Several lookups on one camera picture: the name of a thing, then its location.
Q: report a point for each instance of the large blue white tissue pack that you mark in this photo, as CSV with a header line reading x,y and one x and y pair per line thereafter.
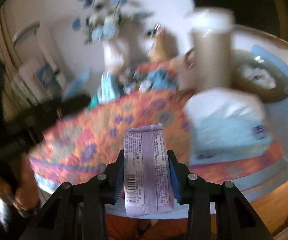
x,y
224,125

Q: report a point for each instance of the white box with blue print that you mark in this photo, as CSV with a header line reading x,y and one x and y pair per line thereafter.
x,y
41,80

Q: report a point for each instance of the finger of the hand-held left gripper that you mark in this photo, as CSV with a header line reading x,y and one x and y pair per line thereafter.
x,y
73,103

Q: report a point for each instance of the light blue flat packet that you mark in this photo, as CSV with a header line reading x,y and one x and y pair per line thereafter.
x,y
77,83

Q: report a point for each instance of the blue cloth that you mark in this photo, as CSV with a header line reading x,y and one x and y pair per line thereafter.
x,y
161,78

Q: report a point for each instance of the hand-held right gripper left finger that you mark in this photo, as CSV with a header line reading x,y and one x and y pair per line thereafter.
x,y
117,180

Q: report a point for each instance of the beige canister with white lid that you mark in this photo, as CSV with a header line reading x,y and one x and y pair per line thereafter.
x,y
210,55

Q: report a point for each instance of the orange floral quilted mat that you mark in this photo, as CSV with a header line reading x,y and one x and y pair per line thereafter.
x,y
88,135

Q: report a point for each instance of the green plant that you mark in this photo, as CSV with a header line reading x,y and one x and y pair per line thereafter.
x,y
108,20

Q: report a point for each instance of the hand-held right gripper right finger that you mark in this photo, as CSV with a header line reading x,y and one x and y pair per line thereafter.
x,y
175,182

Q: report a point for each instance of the white crumpled cloth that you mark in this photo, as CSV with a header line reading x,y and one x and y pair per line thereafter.
x,y
257,76

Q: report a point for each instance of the grey round basket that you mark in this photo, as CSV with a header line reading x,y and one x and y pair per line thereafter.
x,y
271,90

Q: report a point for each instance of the teal packet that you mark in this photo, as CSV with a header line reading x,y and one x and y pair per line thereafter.
x,y
93,103

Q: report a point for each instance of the purple tissue packet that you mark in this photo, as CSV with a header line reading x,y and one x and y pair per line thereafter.
x,y
147,160

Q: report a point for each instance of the person's left hand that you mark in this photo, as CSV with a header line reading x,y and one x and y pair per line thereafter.
x,y
28,190

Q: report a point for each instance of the white curved fixture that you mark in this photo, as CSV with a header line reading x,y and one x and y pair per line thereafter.
x,y
25,33

